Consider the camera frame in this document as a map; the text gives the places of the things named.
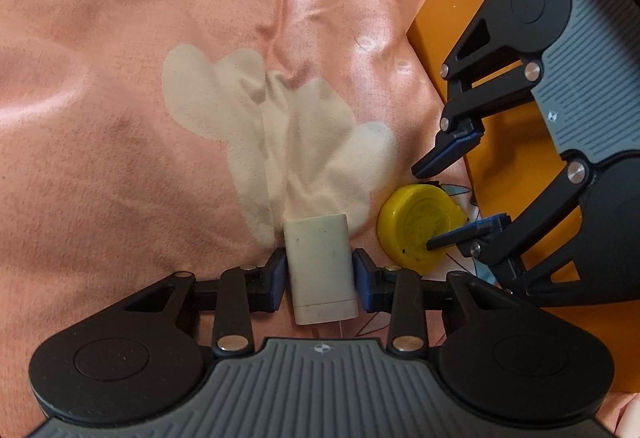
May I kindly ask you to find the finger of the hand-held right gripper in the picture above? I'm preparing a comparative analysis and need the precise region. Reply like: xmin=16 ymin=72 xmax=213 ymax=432
xmin=426 ymin=158 xmax=598 ymax=291
xmin=412 ymin=16 xmax=543 ymax=178

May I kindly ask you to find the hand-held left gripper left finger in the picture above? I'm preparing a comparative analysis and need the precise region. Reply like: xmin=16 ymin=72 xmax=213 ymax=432
xmin=122 ymin=251 xmax=287 ymax=354

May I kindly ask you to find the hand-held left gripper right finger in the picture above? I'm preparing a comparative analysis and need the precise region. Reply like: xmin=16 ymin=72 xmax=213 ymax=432
xmin=352 ymin=248 xmax=531 ymax=354

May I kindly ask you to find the white rectangular case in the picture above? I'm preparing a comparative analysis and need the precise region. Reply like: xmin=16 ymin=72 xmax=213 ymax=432
xmin=283 ymin=214 xmax=358 ymax=325

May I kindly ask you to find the yellow tape measure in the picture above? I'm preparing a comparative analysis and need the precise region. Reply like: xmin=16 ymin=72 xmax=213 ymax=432
xmin=377 ymin=183 xmax=468 ymax=275

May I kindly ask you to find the orange cardboard box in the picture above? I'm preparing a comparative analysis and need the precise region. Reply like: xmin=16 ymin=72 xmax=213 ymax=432
xmin=406 ymin=0 xmax=640 ymax=394

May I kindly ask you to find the pink printed blanket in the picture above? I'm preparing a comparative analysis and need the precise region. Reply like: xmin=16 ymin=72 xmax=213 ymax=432
xmin=0 ymin=0 xmax=640 ymax=438

